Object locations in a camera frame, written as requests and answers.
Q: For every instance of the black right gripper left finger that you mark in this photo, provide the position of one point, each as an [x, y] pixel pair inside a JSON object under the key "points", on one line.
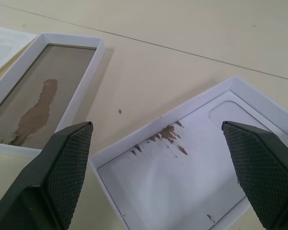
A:
{"points": [[48, 182]]}

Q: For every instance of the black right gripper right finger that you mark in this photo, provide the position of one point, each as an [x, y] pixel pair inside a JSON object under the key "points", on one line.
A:
{"points": [[261, 172]]}

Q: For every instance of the white box lid tray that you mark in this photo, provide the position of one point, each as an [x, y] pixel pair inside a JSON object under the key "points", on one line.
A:
{"points": [[182, 172]]}

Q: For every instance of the white box lid grey inside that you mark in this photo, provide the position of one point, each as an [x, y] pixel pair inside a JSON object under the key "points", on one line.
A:
{"points": [[48, 100]]}

